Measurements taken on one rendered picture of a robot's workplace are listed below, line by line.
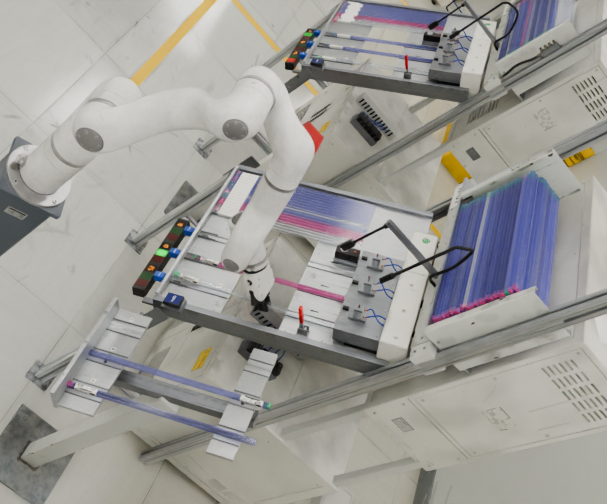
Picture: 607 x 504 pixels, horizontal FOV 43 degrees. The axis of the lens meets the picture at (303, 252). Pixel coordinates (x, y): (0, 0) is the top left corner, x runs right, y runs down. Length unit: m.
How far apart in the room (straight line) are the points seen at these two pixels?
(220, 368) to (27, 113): 1.39
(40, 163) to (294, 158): 0.71
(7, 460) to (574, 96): 2.44
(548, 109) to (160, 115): 1.83
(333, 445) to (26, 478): 1.03
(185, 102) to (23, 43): 1.73
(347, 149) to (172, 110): 1.76
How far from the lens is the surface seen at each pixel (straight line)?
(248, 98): 1.75
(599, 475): 3.57
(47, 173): 2.16
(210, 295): 2.31
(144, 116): 1.89
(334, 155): 3.56
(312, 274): 2.38
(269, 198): 1.92
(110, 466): 2.95
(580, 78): 3.19
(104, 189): 3.32
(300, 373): 2.75
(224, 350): 2.54
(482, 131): 3.34
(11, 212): 2.31
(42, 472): 2.81
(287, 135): 1.81
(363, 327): 2.18
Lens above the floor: 2.48
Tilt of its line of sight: 39 degrees down
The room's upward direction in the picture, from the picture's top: 63 degrees clockwise
